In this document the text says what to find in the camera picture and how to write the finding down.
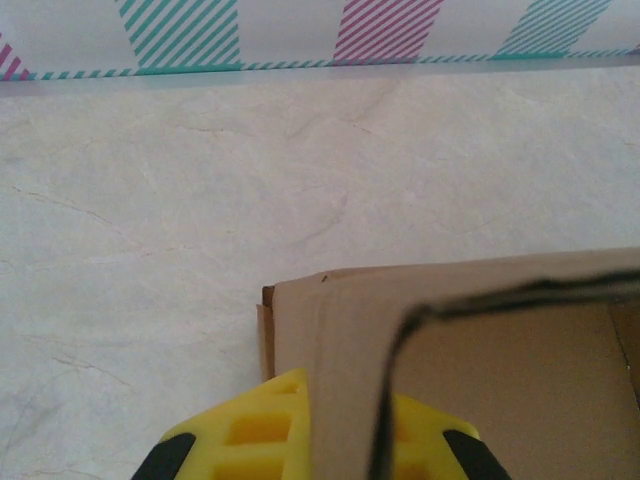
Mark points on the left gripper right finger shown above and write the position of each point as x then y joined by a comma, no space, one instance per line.
430,445

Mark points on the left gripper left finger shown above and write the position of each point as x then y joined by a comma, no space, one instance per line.
250,440

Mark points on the brown cardboard box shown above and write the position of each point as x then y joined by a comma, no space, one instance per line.
350,350

